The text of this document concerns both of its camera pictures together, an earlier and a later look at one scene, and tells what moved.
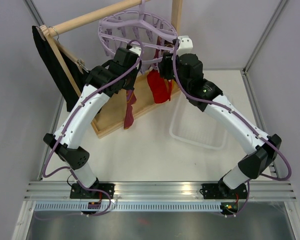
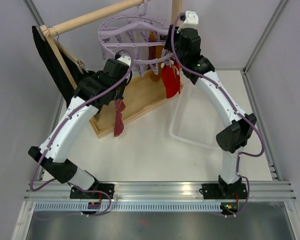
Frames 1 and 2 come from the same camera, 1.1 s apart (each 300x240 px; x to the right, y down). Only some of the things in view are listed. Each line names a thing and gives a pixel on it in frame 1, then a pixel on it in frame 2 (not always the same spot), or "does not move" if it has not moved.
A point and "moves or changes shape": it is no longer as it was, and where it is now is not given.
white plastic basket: (189, 123) does not move
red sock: (158, 86) moves or changes shape
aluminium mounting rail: (257, 190) does not move
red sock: (170, 88) moves or changes shape
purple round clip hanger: (152, 33) does not move
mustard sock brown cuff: (169, 45) moves or changes shape
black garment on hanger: (78, 77) does not move
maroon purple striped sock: (160, 41) -> (152, 51)
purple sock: (131, 99) -> (120, 106)
